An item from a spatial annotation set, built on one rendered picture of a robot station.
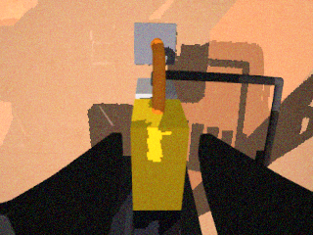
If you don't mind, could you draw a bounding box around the black power cord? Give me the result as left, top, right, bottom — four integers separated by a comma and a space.
136, 70, 285, 167

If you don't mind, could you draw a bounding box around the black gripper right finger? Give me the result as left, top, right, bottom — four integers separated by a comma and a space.
199, 133, 313, 235

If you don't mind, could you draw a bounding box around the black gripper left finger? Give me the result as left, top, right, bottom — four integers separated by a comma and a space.
0, 132, 122, 235

